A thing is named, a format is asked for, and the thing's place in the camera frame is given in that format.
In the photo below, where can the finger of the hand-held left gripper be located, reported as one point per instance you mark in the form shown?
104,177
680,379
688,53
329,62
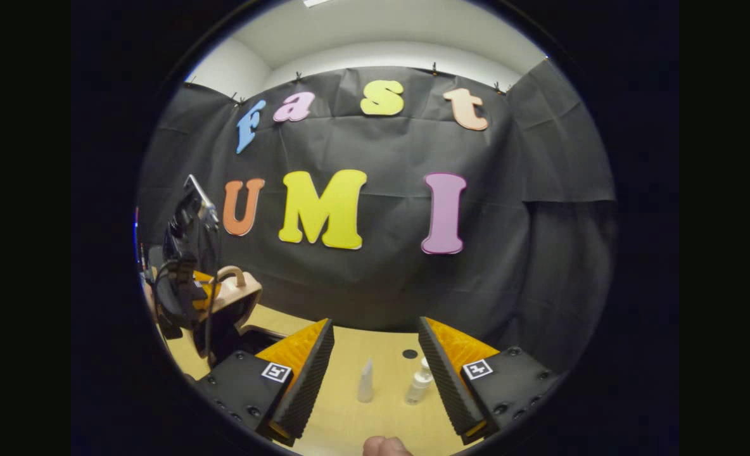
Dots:
203,288

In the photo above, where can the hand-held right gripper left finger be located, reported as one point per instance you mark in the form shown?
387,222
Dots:
308,380

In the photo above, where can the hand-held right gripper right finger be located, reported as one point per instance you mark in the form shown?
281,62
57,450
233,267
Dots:
451,392

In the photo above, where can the white pump bottle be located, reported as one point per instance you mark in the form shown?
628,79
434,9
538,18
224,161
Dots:
418,385

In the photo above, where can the beige suitcase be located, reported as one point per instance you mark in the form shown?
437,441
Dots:
242,297

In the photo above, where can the white squeeze tube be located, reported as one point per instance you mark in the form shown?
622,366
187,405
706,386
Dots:
365,383

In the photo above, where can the ceiling light panel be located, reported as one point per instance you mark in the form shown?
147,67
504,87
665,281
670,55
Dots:
316,2

